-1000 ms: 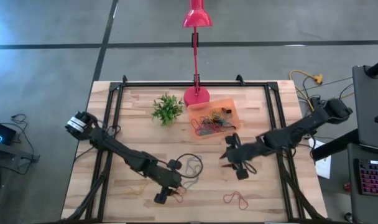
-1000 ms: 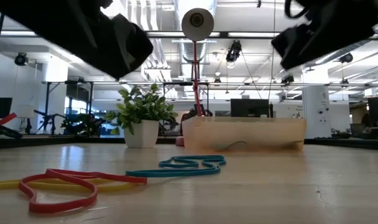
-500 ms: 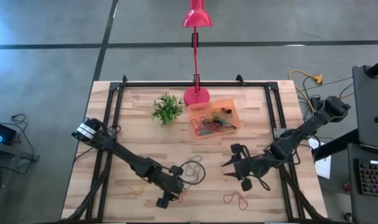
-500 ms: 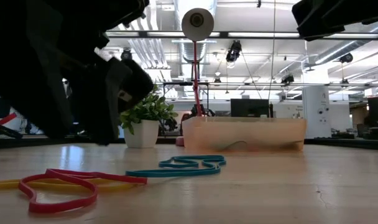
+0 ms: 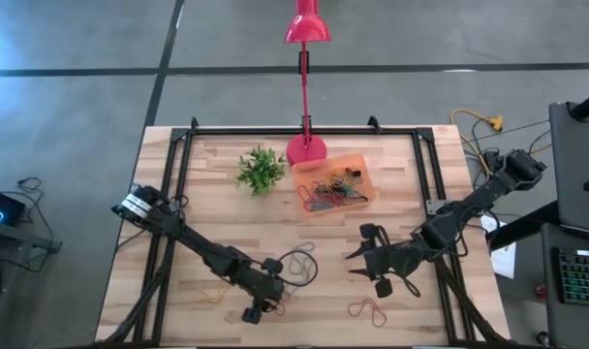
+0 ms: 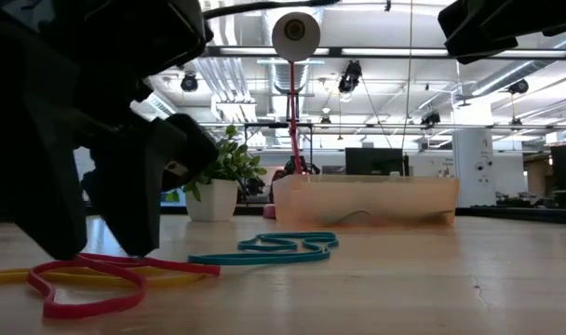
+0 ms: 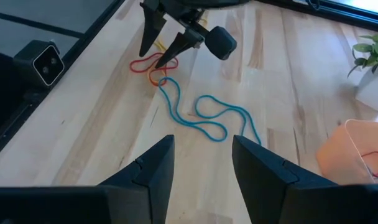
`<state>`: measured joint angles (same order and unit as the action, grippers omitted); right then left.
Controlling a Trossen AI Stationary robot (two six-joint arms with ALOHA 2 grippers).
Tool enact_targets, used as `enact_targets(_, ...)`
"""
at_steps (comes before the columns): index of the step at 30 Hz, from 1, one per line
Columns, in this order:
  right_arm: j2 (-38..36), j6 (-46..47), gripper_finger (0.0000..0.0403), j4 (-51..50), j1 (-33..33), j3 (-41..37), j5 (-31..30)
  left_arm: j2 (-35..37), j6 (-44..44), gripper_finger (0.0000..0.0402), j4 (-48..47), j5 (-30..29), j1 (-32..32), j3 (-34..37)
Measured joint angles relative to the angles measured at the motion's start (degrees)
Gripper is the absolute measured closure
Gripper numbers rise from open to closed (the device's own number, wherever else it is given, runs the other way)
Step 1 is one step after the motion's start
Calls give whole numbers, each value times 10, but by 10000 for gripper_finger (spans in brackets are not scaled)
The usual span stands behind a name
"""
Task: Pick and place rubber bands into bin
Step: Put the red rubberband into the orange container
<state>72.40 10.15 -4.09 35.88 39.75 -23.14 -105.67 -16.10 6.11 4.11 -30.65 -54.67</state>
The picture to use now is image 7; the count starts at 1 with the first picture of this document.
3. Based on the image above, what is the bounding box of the green plant white pot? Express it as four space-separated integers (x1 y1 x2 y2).
346 32 378 113

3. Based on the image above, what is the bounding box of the yellow rubber band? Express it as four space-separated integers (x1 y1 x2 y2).
147 39 169 88

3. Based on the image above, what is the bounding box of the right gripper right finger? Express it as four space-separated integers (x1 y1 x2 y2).
231 134 378 224

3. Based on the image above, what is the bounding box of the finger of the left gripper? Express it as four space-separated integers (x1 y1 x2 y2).
138 5 168 58
154 27 205 70

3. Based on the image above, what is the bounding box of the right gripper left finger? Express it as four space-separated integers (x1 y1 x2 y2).
0 134 175 224

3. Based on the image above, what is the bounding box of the orange translucent plastic bin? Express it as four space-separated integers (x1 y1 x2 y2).
315 118 378 187

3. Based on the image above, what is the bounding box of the black table-level camera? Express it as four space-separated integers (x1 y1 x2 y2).
12 39 66 88

